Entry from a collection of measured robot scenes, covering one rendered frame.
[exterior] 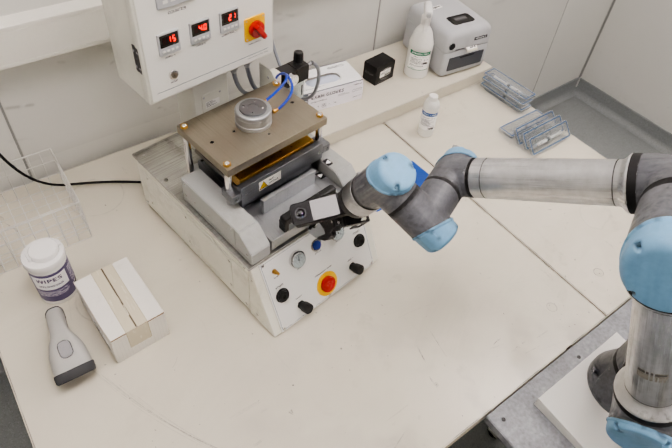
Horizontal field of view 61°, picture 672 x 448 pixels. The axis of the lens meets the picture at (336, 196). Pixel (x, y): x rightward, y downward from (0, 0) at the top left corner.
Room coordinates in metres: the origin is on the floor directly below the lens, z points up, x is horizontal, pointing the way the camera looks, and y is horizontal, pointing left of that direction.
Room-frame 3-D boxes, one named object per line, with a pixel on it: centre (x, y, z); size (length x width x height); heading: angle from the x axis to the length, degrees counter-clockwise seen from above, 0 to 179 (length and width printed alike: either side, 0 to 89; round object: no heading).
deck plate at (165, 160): (0.98, 0.22, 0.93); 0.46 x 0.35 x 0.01; 48
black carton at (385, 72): (1.64, -0.10, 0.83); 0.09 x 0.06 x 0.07; 137
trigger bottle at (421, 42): (1.69, -0.23, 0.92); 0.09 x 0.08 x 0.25; 0
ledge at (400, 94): (1.62, -0.09, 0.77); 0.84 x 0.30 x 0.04; 130
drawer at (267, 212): (0.93, 0.16, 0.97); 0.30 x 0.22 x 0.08; 48
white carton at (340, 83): (1.50, 0.08, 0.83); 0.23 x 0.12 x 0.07; 124
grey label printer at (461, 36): (1.82, -0.33, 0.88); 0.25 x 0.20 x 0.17; 34
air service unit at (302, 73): (1.21, 0.14, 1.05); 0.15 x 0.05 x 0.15; 138
